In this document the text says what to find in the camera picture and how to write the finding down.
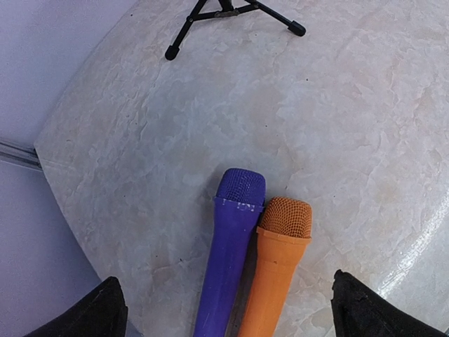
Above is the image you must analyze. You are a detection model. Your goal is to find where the black tripod mic stand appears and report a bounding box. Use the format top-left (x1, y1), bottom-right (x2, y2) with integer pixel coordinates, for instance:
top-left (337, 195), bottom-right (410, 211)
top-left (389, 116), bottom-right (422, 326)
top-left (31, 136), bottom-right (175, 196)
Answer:
top-left (164, 0), bottom-right (307, 62)

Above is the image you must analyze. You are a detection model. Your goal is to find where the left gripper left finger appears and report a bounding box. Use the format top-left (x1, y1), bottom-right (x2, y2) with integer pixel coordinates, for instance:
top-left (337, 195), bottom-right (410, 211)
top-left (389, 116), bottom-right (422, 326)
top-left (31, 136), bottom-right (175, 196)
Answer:
top-left (28, 277), bottom-right (128, 336)

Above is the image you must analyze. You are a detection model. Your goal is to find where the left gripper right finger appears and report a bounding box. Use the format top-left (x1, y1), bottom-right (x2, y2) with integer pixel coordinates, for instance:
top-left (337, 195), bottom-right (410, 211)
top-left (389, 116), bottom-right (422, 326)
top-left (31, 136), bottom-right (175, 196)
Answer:
top-left (331, 270), bottom-right (445, 337)

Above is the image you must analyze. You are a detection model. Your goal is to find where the purple microphone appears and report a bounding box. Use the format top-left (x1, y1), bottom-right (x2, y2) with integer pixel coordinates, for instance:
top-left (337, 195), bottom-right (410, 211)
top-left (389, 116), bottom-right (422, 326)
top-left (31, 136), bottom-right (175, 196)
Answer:
top-left (193, 168), bottom-right (266, 336)

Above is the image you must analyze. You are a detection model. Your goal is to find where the orange microphone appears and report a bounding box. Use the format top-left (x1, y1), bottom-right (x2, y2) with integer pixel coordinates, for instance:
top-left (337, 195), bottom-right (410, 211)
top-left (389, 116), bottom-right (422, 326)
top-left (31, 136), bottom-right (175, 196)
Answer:
top-left (238, 197), bottom-right (312, 337)

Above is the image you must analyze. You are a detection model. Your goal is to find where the left aluminium frame post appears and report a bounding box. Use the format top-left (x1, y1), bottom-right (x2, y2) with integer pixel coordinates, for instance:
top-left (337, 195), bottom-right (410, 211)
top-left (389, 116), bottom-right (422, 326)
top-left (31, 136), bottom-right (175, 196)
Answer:
top-left (0, 138), bottom-right (42, 171)

